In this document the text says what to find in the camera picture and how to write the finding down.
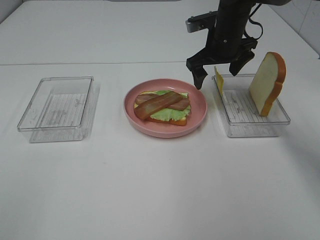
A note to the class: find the bread slice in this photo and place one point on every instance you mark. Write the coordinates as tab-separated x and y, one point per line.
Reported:
175	114
268	82

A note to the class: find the yellow cheese slice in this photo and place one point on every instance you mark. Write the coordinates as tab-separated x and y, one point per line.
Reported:
219	81

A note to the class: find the clear plastic right tray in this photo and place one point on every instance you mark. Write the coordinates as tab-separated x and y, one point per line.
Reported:
238	112

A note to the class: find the pink round plate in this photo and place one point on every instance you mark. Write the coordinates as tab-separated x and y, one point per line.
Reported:
198	104

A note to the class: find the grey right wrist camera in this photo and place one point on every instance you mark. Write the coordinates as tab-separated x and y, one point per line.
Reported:
201	22

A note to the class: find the bacon strip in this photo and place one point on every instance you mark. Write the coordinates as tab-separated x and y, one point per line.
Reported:
151	106
180	105

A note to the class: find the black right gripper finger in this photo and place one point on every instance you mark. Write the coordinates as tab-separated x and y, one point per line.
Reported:
236	65
199	74

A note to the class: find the clear plastic left tray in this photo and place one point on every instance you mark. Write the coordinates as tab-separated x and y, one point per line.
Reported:
61	109

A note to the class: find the green lettuce leaf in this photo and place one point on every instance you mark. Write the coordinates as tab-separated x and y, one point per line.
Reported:
172	116

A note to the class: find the clear plastic tray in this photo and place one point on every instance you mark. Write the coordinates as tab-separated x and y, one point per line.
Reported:
61	109
238	112

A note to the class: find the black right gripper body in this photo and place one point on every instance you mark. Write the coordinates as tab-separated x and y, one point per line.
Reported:
225	42

